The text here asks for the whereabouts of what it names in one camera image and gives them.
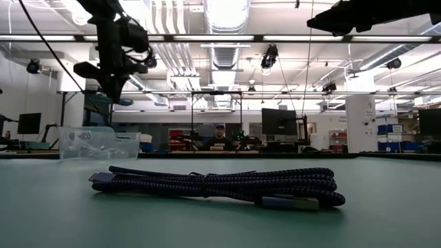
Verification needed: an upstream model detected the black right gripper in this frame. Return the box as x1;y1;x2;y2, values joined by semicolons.
306;0;441;37

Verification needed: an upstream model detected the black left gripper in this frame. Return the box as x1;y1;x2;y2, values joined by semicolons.
72;13;149;104

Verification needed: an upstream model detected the clear plastic bin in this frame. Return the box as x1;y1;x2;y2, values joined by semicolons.
58;125;142;160

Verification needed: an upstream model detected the black rig beam with lights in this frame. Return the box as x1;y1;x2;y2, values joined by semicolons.
0;33;441;43

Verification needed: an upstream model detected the small black monitor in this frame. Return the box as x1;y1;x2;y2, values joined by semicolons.
17;112;42;135

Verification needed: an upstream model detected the white pillar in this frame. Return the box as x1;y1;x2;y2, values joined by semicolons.
345;94;377;154

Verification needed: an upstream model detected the large black monitor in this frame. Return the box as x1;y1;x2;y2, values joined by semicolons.
261;108;298;136

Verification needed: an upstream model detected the small red bin shelf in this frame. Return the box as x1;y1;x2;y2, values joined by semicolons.
329;130;349;153

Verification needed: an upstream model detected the person seated at workstation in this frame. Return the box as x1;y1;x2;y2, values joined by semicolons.
203;124;237;152

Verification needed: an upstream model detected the blue bin shelf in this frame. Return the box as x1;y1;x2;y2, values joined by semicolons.
377;123;424;153

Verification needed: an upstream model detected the black monitor at edge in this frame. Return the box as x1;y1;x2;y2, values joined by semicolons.
418;108;441;137

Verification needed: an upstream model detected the thin hanging black cable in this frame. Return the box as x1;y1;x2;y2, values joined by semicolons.
301;0;315;118

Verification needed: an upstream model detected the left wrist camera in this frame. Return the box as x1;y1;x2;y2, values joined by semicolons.
119;16;158;69

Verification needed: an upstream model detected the black hanging cable reel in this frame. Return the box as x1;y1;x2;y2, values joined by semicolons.
386;57;402;71
26;59;43;75

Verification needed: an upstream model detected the black overhead camera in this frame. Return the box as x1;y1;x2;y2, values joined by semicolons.
260;44;279;70

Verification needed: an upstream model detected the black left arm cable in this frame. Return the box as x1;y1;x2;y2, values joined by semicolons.
17;0;85;93

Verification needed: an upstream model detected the black workstation frame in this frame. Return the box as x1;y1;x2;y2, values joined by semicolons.
191;90;243;152

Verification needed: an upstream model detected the silver ceiling duct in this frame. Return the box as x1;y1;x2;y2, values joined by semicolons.
203;0;252;70

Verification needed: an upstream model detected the dark blue braided USB-C cable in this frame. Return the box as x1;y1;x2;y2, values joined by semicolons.
88;166;347;211

